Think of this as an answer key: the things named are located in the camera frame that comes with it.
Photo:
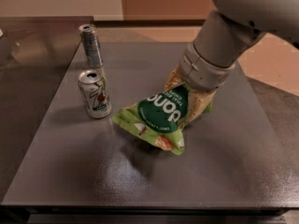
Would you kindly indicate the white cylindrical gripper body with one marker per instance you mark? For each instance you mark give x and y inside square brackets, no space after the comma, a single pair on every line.
[201,71]

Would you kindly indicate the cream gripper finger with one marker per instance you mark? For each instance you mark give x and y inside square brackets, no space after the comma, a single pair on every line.
[198,101]
[174,80]

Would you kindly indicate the green rice chip bag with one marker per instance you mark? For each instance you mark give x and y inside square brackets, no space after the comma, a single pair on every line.
[159,119]

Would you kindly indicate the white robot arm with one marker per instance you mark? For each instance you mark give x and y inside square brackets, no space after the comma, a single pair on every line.
[229,30]

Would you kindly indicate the white green 7up can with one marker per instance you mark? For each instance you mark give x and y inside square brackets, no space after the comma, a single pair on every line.
[93,87]

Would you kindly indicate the tall silver drink can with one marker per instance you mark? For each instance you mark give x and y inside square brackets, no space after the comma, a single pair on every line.
[91,45]

